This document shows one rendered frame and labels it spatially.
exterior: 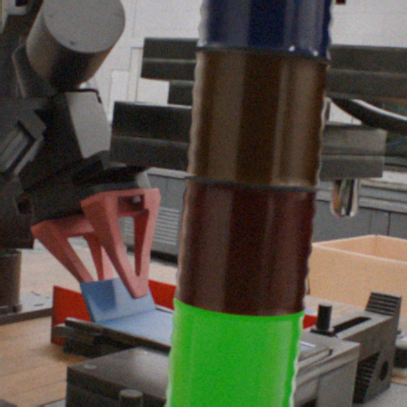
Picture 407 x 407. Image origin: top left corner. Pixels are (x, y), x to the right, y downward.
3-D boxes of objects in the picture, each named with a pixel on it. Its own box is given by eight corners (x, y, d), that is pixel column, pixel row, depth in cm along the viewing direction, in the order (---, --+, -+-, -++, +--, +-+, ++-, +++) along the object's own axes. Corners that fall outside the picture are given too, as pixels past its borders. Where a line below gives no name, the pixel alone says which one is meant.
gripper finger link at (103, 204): (132, 296, 56) (91, 163, 57) (62, 322, 60) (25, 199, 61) (192, 282, 62) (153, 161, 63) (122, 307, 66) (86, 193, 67)
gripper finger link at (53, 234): (125, 299, 56) (85, 166, 58) (56, 323, 60) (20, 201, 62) (185, 284, 62) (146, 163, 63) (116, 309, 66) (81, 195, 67)
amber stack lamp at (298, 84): (231, 169, 26) (240, 63, 26) (342, 184, 24) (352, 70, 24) (156, 170, 23) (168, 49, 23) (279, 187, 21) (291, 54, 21)
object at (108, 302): (137, 310, 65) (140, 272, 64) (317, 354, 56) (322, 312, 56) (76, 322, 59) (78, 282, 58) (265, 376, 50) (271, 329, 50)
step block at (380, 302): (362, 380, 79) (373, 290, 78) (390, 387, 78) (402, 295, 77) (333, 396, 74) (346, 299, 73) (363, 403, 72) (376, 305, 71)
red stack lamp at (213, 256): (220, 281, 27) (230, 174, 26) (328, 302, 25) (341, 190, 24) (146, 295, 24) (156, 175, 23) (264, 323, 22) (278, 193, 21)
